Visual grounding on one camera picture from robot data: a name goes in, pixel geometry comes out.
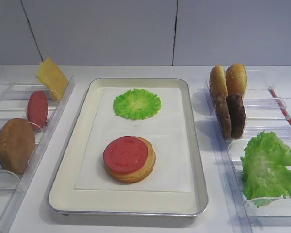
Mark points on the sesame bun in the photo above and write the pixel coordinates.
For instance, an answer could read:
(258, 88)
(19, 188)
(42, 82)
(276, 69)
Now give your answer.
(217, 82)
(236, 79)

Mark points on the green leaf lettuce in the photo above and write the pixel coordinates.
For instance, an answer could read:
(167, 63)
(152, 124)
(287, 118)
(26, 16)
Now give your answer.
(266, 169)

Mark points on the brown bun half in rack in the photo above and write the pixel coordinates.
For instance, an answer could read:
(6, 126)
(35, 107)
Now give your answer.
(17, 143)

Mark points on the sesame bun right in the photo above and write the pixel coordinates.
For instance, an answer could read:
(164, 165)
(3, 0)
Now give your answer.
(236, 79)

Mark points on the clear acrylic rack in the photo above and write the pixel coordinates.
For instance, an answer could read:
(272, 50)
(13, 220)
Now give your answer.
(266, 111)
(15, 91)

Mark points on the round flat lettuce piece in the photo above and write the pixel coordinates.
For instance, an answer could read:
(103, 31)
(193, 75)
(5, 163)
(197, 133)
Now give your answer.
(137, 104)

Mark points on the clear acrylic rack left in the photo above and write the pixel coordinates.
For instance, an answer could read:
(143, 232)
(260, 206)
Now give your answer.
(15, 91)

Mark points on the dark meat patty in rack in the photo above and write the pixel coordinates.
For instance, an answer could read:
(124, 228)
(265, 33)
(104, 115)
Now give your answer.
(237, 115)

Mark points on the white paper liner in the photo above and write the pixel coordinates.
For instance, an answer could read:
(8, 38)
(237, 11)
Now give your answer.
(166, 131)

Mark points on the clear acrylic rack right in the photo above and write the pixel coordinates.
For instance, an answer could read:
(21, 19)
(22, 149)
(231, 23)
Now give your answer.
(266, 111)

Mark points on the red tomato slice in rack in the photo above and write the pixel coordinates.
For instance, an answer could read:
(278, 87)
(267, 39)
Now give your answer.
(37, 110)

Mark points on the yellow cheese slice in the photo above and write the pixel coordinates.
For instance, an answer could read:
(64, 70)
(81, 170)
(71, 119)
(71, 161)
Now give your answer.
(53, 78)

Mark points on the bottom bun on tray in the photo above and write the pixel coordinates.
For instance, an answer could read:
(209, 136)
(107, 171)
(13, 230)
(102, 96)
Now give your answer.
(140, 174)

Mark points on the sesame bun left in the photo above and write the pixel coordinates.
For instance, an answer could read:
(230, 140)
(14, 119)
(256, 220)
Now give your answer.
(217, 82)

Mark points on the brown meat patty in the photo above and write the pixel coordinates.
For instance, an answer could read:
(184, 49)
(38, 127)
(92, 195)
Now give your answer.
(223, 115)

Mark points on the tomato slice on bun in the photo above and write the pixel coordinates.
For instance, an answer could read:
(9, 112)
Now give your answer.
(125, 154)

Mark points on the metal baking tray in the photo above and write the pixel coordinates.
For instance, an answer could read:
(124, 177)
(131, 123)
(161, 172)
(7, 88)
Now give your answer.
(64, 197)

